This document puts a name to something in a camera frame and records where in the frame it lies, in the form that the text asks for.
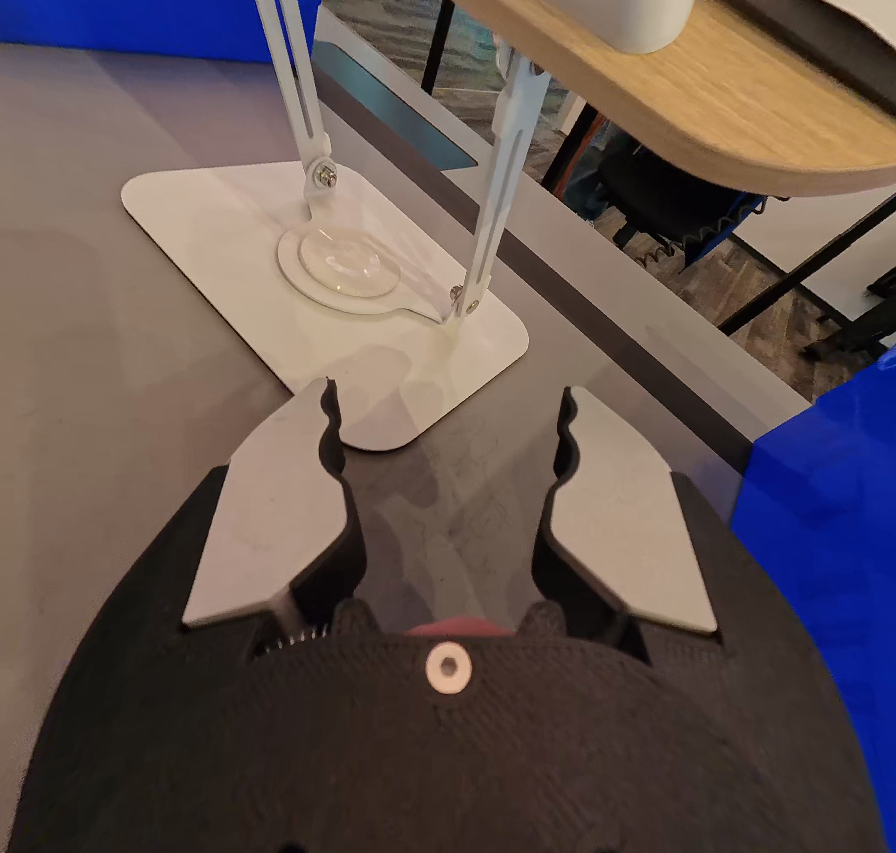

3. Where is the light wooden board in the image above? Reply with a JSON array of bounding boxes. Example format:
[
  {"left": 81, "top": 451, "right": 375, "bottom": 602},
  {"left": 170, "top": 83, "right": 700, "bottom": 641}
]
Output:
[{"left": 395, "top": 0, "right": 896, "bottom": 198}]

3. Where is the white metal stand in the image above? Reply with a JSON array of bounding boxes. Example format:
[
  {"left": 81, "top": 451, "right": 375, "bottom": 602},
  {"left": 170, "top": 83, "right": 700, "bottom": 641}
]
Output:
[{"left": 120, "top": 0, "right": 699, "bottom": 452}]

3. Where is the black coiled cable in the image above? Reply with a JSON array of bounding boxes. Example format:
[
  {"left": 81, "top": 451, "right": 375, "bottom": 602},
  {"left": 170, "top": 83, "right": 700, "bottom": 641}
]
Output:
[{"left": 636, "top": 195, "right": 792, "bottom": 267}]

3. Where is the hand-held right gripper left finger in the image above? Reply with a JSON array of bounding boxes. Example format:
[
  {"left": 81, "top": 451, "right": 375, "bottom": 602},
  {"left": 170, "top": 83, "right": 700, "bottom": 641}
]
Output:
[{"left": 182, "top": 377, "right": 368, "bottom": 629}]

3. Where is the blue storage crate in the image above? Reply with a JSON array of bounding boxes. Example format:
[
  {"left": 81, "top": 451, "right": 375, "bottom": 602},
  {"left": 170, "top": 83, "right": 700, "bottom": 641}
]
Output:
[{"left": 682, "top": 191, "right": 767, "bottom": 266}]

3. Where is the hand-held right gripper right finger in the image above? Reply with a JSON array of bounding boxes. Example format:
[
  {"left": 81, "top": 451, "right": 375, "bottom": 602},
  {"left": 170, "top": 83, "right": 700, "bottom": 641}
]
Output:
[{"left": 532, "top": 385, "right": 720, "bottom": 636}]

